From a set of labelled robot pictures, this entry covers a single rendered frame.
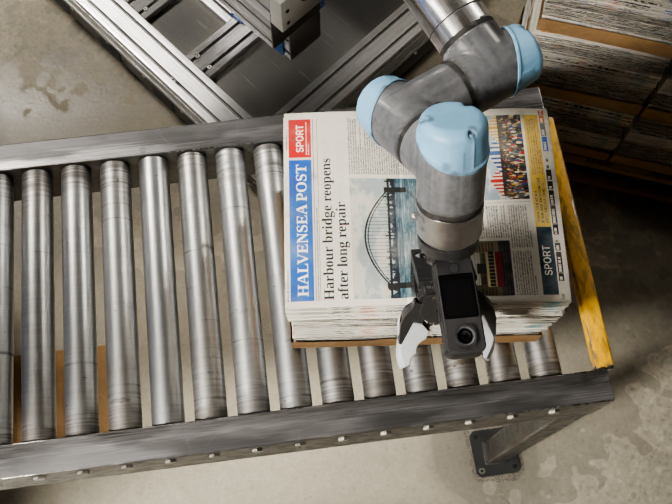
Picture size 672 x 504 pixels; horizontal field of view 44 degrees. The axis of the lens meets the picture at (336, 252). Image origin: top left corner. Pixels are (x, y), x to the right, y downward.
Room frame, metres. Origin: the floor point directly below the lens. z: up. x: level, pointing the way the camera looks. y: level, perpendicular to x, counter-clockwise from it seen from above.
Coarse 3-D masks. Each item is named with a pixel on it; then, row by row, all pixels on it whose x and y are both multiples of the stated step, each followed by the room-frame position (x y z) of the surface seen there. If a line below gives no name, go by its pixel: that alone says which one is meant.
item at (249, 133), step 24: (528, 96) 0.76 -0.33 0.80; (240, 120) 0.70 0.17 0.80; (264, 120) 0.70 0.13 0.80; (24, 144) 0.65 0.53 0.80; (48, 144) 0.65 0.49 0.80; (72, 144) 0.65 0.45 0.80; (96, 144) 0.65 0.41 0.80; (120, 144) 0.65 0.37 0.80; (144, 144) 0.65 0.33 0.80; (168, 144) 0.65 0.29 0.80; (192, 144) 0.65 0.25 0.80; (216, 144) 0.66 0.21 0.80; (240, 144) 0.66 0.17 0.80; (0, 168) 0.60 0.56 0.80; (24, 168) 0.60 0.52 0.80; (48, 168) 0.61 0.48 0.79; (96, 168) 0.62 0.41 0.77
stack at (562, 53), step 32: (544, 0) 1.09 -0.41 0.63; (576, 0) 1.03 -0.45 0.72; (608, 0) 1.01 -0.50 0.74; (640, 0) 1.00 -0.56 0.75; (544, 32) 1.04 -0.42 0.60; (640, 32) 1.00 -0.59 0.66; (544, 64) 1.02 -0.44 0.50; (576, 64) 1.01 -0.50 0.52; (608, 64) 1.00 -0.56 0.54; (640, 64) 0.99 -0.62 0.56; (544, 96) 1.03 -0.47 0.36; (608, 96) 0.99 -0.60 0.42; (640, 96) 0.98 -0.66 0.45; (576, 128) 1.00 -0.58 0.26; (608, 128) 0.99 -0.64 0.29; (640, 128) 0.97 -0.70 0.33; (576, 160) 0.99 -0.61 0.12; (640, 192) 0.95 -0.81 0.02
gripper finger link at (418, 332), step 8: (424, 320) 0.28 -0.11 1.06; (416, 328) 0.27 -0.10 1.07; (424, 328) 0.27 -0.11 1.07; (408, 336) 0.26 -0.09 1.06; (416, 336) 0.26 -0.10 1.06; (424, 336) 0.26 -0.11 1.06; (400, 344) 0.26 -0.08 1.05; (408, 344) 0.26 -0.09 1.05; (416, 344) 0.26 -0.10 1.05; (400, 352) 0.25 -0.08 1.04; (408, 352) 0.25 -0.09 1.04; (400, 360) 0.24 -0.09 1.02; (408, 360) 0.24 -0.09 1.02; (400, 368) 0.24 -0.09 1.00
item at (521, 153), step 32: (512, 128) 0.57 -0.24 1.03; (544, 128) 0.57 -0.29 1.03; (512, 160) 0.52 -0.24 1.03; (544, 160) 0.52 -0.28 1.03; (512, 192) 0.47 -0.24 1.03; (544, 192) 0.47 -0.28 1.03; (512, 224) 0.43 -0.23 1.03; (544, 224) 0.43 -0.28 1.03; (480, 256) 0.38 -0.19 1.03; (512, 256) 0.38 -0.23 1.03; (544, 256) 0.38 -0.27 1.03; (512, 288) 0.34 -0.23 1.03; (544, 288) 0.34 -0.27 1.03; (512, 320) 0.32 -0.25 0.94; (544, 320) 0.32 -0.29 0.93
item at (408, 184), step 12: (408, 180) 0.49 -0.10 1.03; (408, 192) 0.47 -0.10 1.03; (408, 204) 0.45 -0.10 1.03; (408, 216) 0.44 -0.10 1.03; (408, 228) 0.42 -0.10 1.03; (408, 240) 0.40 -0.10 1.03; (408, 252) 0.39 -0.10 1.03; (408, 264) 0.37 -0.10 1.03; (408, 276) 0.35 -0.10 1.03; (408, 288) 0.34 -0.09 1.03; (408, 300) 0.32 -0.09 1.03; (432, 324) 0.32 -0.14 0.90; (432, 336) 0.32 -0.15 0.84
